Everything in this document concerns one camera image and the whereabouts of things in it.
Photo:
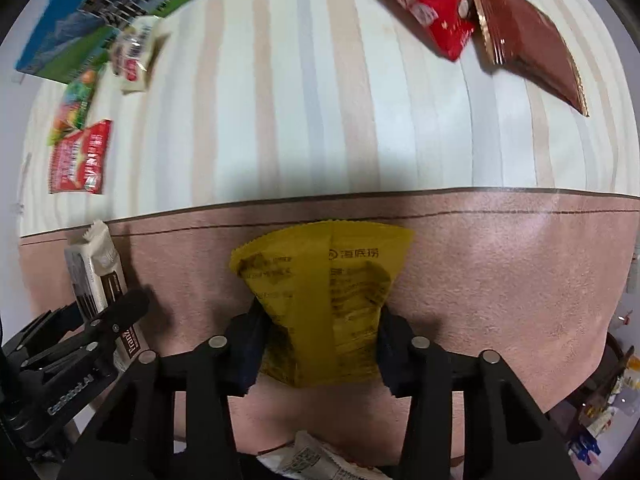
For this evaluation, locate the white candy packet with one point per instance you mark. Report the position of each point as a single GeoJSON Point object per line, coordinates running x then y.
{"type": "Point", "coordinates": [135, 55]}

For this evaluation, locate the red snack packet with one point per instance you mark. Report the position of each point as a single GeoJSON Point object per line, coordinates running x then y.
{"type": "Point", "coordinates": [430, 5]}

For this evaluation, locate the colourful candy packet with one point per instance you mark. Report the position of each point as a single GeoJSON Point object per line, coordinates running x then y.
{"type": "Point", "coordinates": [75, 100]}

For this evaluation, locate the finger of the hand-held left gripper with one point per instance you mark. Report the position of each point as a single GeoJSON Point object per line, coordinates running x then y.
{"type": "Point", "coordinates": [35, 332]}
{"type": "Point", "coordinates": [122, 310]}

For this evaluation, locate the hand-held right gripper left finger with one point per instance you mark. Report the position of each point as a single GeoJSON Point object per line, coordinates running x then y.
{"type": "Point", "coordinates": [247, 352]}

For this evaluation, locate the white brown snack bar packet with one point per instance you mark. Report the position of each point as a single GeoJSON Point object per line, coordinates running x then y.
{"type": "Point", "coordinates": [95, 275]}

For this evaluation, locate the striped blanket with pink border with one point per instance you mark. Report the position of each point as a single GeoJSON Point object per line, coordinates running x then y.
{"type": "Point", "coordinates": [325, 135]}

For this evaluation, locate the white printed wrapper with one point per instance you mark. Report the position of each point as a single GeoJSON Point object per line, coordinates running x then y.
{"type": "Point", "coordinates": [305, 460]}

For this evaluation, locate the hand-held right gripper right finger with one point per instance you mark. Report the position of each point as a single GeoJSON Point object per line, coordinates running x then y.
{"type": "Point", "coordinates": [395, 355]}

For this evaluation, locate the printed blue green cardboard box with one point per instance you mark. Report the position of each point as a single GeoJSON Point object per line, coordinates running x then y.
{"type": "Point", "coordinates": [75, 25]}

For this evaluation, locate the blue white packet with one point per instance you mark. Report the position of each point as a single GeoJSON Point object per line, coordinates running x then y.
{"type": "Point", "coordinates": [585, 447]}

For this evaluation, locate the red packet with white label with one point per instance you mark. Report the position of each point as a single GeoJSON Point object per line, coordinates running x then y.
{"type": "Point", "coordinates": [80, 160]}

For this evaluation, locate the yellow snack packet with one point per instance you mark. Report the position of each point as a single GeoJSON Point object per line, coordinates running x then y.
{"type": "Point", "coordinates": [320, 300]}

